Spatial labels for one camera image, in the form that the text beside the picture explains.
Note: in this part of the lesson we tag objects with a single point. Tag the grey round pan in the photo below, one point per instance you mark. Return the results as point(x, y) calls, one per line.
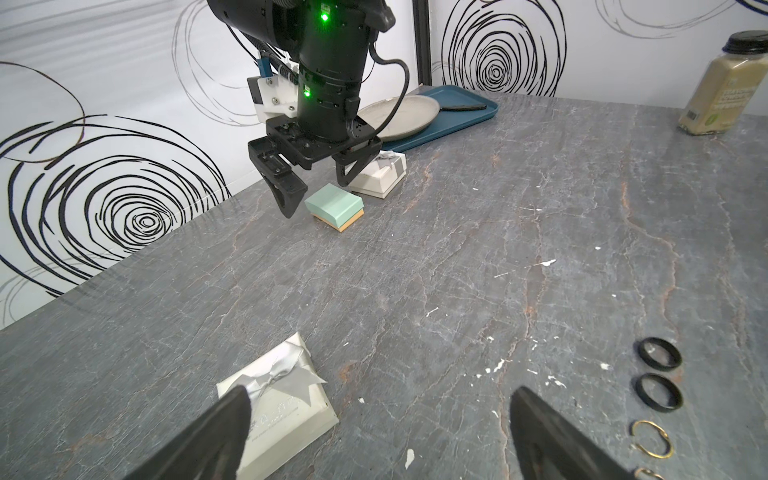
point(414, 114)

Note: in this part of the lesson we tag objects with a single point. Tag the white gift box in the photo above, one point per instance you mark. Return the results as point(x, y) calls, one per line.
point(289, 407)

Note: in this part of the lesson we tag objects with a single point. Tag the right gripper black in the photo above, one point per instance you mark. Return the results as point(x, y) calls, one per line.
point(332, 59)

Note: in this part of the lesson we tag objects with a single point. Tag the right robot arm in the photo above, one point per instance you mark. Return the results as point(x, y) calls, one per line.
point(275, 27)

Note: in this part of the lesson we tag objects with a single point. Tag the teal tray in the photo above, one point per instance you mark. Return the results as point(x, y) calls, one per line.
point(447, 123)

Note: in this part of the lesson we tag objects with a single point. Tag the mint green jewelry box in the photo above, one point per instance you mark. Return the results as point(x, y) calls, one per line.
point(335, 207)

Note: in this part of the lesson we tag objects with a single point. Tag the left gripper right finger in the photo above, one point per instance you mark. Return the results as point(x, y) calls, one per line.
point(548, 446)

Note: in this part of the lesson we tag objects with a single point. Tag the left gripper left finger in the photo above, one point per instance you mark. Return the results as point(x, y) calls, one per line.
point(211, 447)

